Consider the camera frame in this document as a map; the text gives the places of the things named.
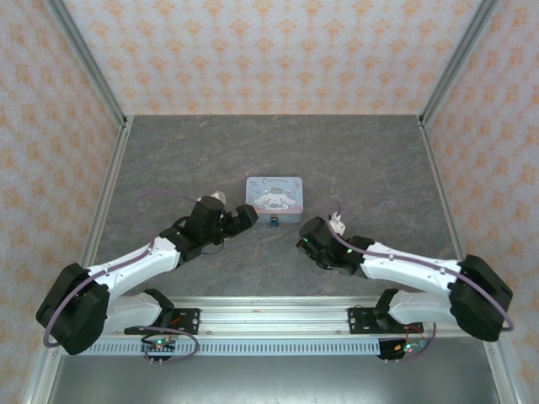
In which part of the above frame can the blue cartoon tin box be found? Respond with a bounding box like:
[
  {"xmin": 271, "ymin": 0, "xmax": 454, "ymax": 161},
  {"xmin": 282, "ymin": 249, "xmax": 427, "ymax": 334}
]
[{"xmin": 244, "ymin": 175, "xmax": 305, "ymax": 225}]

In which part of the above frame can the black mounting plate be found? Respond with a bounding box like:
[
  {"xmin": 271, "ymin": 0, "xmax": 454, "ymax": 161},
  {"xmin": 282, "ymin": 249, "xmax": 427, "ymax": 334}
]
[
  {"xmin": 347, "ymin": 307, "xmax": 381, "ymax": 336},
  {"xmin": 169, "ymin": 308, "xmax": 201, "ymax": 334}
]

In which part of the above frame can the circuit board with LEDs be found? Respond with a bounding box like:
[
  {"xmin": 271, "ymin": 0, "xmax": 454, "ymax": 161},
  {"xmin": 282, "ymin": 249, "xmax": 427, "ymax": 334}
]
[
  {"xmin": 377, "ymin": 338, "xmax": 427, "ymax": 364},
  {"xmin": 141, "ymin": 336, "xmax": 178, "ymax": 364}
]

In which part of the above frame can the grey metal sheet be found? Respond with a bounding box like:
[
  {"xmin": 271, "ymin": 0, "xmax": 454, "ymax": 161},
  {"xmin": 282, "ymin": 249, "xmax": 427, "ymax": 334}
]
[{"xmin": 45, "ymin": 354, "xmax": 503, "ymax": 404}]

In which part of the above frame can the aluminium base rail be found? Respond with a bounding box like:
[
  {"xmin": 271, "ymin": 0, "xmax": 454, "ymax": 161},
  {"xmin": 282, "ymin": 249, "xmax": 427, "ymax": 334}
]
[{"xmin": 109, "ymin": 295, "xmax": 439, "ymax": 337}]

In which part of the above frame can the aluminium side rail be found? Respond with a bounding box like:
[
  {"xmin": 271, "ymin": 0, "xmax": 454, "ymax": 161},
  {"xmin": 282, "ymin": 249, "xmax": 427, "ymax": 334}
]
[
  {"xmin": 418, "ymin": 117, "xmax": 469, "ymax": 261},
  {"xmin": 81, "ymin": 117, "xmax": 134, "ymax": 270}
]

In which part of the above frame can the slotted white cable duct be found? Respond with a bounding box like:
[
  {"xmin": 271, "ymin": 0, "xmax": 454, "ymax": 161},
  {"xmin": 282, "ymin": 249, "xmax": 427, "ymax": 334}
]
[{"xmin": 89, "ymin": 339, "xmax": 383, "ymax": 358}]

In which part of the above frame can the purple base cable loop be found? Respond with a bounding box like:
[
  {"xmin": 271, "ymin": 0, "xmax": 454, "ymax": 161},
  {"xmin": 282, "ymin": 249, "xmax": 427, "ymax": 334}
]
[
  {"xmin": 124, "ymin": 324, "xmax": 200, "ymax": 364},
  {"xmin": 398, "ymin": 320, "xmax": 438, "ymax": 364}
]

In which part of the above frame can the aluminium corner post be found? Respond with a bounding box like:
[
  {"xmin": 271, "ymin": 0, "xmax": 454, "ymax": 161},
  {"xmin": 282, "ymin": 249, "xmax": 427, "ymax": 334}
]
[
  {"xmin": 419, "ymin": 0, "xmax": 503, "ymax": 121},
  {"xmin": 45, "ymin": 0, "xmax": 129, "ymax": 124}
]

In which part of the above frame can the aluminium front post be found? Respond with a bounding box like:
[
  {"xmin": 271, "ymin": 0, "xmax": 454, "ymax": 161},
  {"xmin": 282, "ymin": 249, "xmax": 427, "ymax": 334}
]
[
  {"xmin": 482, "ymin": 336, "xmax": 521, "ymax": 404},
  {"xmin": 21, "ymin": 348, "xmax": 63, "ymax": 404}
]

